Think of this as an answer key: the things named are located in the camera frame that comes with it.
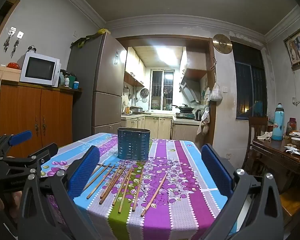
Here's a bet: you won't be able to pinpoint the bunch of wooden chopsticks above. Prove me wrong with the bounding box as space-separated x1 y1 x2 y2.
83 162 168 217

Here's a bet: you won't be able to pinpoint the yellow green cloth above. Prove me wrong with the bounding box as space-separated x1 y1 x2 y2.
70 29 111 48

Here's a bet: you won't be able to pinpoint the gas stove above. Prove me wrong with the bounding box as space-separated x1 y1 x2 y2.
175 112 196 119

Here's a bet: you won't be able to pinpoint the hanging wall ornament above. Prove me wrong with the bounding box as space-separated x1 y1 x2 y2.
3 26 17 53
11 31 24 58

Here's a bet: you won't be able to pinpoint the hanging kitchen cloth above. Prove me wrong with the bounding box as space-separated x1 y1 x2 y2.
196 106 211 136

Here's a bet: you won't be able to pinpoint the round gold wall clock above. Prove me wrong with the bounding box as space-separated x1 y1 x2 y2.
212 34 232 55

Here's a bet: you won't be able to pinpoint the floral striped tablecloth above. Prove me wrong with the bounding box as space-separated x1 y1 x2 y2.
40 132 237 240

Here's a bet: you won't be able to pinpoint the black wok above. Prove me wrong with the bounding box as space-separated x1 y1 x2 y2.
171 104 195 113

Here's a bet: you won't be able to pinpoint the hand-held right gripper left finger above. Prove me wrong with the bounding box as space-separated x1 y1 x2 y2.
17 145 101 240

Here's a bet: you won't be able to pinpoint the steel range hood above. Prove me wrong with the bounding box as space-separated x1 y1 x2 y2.
179 76 201 104

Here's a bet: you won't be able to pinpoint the beige kitchen base cabinets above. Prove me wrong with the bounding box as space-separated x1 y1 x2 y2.
121 115 173 140

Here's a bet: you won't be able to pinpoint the red lidded jar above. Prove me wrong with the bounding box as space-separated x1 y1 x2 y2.
286 117 297 136

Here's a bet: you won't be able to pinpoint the wooden stool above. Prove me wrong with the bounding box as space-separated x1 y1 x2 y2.
277 187 300 232

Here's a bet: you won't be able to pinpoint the blue thermos flask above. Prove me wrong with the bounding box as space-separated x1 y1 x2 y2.
272 103 285 141

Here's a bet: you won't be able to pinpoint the white microwave oven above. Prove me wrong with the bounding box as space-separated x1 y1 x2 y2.
19 52 61 88

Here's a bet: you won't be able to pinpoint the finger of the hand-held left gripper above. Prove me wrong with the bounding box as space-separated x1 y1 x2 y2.
2 143 59 177
0 130 33 163

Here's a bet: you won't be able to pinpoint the beige box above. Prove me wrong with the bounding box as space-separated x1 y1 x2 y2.
0 65 22 83

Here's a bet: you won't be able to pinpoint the hanging white plastic bag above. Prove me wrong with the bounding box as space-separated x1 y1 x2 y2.
209 81 223 102

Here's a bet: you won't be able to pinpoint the dark barred window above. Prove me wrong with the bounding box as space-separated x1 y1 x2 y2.
231 41 268 120

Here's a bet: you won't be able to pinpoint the dark wooden chair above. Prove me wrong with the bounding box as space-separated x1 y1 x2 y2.
247 116 269 172

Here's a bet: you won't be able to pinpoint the grey refrigerator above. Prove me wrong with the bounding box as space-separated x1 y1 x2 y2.
66 32 128 140

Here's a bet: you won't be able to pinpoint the blue perforated utensil holder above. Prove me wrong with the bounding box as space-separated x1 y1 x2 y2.
117 127 151 161

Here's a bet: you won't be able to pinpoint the crumpled white cloth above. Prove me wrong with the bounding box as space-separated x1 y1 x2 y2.
257 131 273 141

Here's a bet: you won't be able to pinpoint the kitchen window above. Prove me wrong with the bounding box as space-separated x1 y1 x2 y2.
150 69 176 110

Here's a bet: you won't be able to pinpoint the brown wooden door frame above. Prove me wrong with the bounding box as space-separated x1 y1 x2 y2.
0 0 21 58

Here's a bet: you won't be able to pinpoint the orange wooden cabinet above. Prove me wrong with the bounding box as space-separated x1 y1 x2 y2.
0 80 75 157

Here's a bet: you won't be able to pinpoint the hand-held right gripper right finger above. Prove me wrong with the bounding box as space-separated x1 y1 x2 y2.
201 144 284 240

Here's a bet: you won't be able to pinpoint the framed elephant picture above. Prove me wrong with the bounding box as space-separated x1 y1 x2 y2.
283 27 300 70

